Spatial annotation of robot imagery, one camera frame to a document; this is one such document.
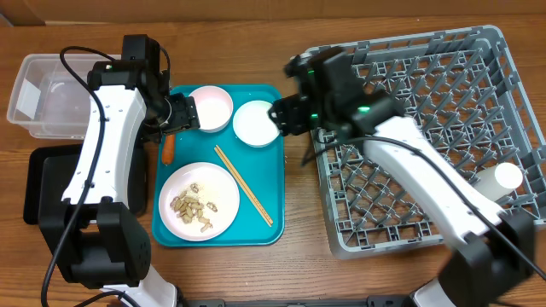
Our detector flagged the pink bowl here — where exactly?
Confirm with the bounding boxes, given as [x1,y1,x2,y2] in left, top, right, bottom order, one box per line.
[190,85,234,133]

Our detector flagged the white bowl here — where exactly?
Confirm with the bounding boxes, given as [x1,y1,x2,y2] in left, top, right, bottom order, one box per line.
[233,101,279,148]

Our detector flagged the pink plate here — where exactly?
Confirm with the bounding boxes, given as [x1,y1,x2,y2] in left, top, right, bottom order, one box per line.
[159,162,240,241]

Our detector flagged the peanut pile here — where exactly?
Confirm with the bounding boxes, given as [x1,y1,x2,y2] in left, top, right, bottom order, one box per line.
[170,182,218,233]

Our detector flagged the white cup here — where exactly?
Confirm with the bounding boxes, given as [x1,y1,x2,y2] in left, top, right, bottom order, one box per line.
[473,162,523,201]

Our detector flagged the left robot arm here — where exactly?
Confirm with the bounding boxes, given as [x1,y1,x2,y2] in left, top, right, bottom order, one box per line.
[38,34,200,306]

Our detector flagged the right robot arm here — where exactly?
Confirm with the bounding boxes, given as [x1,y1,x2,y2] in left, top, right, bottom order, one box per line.
[268,47,543,306]

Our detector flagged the grey dishwasher rack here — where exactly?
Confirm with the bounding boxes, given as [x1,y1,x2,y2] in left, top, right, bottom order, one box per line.
[313,26,545,259]

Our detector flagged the orange carrot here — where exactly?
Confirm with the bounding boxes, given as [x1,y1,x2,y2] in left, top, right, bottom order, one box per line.
[161,134,176,165]

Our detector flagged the teal serving tray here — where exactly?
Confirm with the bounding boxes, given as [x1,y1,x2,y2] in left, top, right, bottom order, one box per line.
[151,84,286,247]

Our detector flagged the clear plastic bin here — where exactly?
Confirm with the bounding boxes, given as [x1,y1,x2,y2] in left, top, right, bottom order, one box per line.
[7,54,90,139]

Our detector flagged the black plastic tray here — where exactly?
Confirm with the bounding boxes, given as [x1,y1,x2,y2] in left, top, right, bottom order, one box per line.
[23,144,148,225]

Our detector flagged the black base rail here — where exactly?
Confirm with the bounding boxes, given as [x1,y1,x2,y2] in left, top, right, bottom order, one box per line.
[177,294,414,307]

